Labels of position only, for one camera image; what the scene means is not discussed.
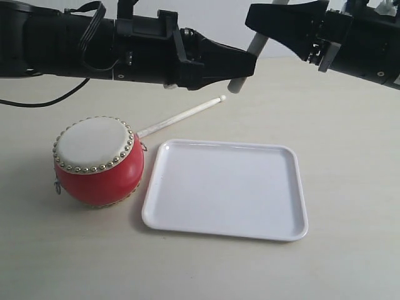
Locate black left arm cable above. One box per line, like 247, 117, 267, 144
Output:
0, 0, 132, 109

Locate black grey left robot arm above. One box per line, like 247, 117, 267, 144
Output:
1, 1, 257, 91

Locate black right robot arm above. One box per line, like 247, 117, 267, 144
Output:
245, 1, 399, 89

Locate red small drum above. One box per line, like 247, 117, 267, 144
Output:
52, 116, 144, 208

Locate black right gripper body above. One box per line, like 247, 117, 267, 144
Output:
308, 9, 353, 73

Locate white rectangular plastic tray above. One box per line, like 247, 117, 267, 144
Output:
141, 139, 309, 242

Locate white wooden drumstick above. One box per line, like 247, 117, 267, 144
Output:
227, 0, 289, 94

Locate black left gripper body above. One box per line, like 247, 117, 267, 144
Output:
113, 10, 204, 90

